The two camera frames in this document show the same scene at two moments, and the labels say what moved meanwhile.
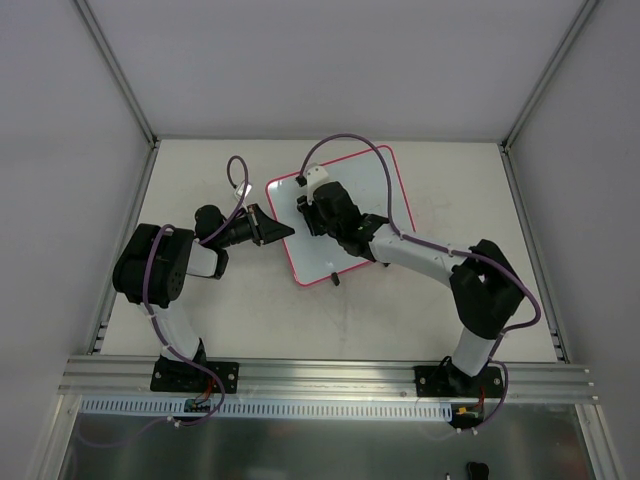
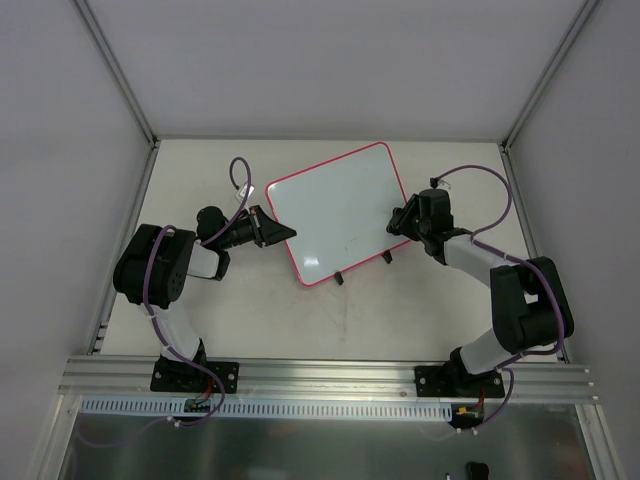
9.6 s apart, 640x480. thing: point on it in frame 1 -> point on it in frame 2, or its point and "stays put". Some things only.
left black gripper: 255,225 stays put
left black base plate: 183,376 stays put
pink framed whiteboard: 314,257 stays put
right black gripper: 305,215 -> 407,218
